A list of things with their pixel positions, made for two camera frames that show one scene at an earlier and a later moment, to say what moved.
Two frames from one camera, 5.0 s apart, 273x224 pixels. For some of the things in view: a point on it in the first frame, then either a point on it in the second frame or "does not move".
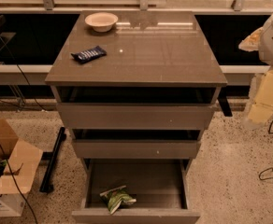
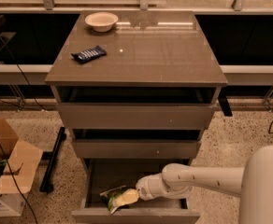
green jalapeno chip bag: x=117 y=198 does not move
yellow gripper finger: x=251 y=42 -> x=148 y=188
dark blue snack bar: x=89 y=54 does not move
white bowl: x=101 y=21 does not move
